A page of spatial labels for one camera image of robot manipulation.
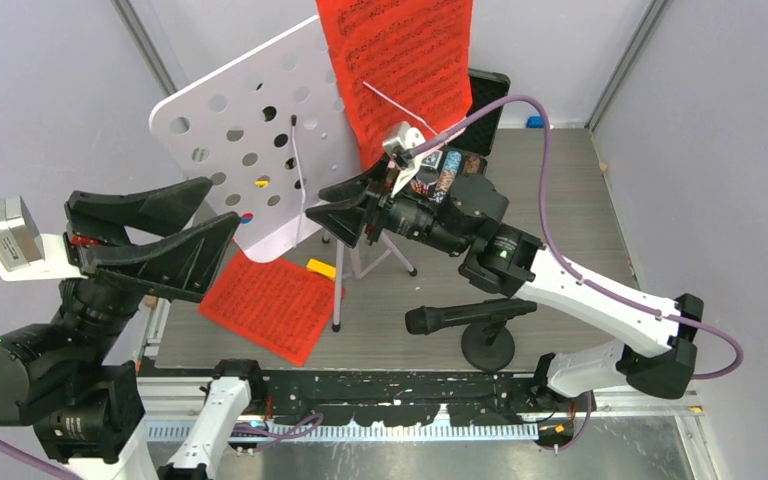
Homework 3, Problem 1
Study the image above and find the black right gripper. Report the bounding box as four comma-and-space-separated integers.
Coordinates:
306, 152, 468, 258

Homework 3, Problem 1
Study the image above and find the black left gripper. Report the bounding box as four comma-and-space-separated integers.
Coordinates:
55, 170, 239, 367

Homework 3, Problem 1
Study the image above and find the lilac tripod music stand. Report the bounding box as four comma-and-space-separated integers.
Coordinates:
148, 14, 471, 334

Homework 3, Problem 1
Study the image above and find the red sheet music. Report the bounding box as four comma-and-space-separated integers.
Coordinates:
316, 0, 473, 169
198, 252, 335, 367

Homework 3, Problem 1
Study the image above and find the black microphone plain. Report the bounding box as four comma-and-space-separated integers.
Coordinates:
404, 299, 538, 335

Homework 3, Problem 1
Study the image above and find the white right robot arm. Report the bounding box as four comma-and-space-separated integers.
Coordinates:
305, 170, 704, 411

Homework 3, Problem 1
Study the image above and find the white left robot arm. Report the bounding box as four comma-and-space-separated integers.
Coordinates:
0, 177, 268, 479

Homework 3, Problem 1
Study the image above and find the small yellow block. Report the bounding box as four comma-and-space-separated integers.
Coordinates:
306, 258, 337, 281

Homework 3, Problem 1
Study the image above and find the black poker chip case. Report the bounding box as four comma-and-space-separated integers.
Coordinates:
408, 69, 511, 203

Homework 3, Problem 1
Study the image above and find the small blue block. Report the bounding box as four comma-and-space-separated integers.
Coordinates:
525, 115, 545, 129

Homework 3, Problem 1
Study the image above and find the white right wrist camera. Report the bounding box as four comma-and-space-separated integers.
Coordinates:
382, 121, 443, 198

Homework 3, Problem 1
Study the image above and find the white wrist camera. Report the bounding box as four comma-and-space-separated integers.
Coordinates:
382, 121, 443, 198
0, 196, 82, 282

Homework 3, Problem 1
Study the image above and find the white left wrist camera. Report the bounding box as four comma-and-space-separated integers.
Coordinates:
0, 196, 82, 282

